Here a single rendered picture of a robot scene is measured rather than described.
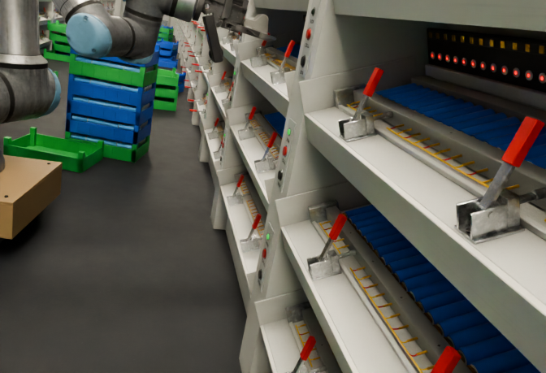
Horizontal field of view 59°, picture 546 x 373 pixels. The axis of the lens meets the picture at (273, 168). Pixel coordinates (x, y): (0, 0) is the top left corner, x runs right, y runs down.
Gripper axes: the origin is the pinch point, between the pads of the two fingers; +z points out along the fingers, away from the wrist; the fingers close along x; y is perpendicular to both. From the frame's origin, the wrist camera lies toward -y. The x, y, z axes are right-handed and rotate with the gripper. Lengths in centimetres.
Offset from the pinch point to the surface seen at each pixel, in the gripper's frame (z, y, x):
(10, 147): -67, -67, 62
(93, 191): -34, -67, 39
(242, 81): -0.5, -13.9, 16.0
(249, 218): 6.7, -44.0, -12.6
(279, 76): -1.6, -6.2, -27.6
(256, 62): -1.8, -6.3, -1.0
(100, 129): -39, -56, 78
